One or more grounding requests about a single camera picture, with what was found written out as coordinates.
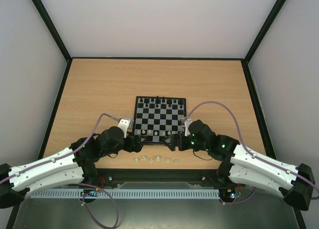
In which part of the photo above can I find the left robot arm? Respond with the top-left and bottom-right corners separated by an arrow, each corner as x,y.
0,126 -> 146,209

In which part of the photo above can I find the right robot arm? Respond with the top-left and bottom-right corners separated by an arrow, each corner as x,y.
163,120 -> 315,211

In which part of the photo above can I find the black and white chessboard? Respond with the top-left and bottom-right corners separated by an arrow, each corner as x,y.
132,96 -> 187,145

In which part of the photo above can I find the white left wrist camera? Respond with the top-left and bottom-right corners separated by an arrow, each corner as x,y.
117,118 -> 133,136

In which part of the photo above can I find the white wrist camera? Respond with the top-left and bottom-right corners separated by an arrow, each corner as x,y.
117,118 -> 133,136
181,118 -> 192,136

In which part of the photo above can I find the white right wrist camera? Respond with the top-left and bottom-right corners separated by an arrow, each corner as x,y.
181,118 -> 192,136

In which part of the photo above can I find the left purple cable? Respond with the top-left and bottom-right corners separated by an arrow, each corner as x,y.
0,113 -> 123,227

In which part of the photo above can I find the purple cable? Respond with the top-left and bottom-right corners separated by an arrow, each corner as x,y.
184,101 -> 319,206
0,113 -> 123,227

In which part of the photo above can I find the black aluminium frame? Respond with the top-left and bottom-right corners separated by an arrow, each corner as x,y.
6,0 -> 307,229

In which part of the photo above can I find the light blue cable duct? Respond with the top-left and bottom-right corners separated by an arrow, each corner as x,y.
31,189 -> 220,200

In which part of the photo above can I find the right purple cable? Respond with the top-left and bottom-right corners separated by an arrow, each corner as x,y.
184,101 -> 319,206

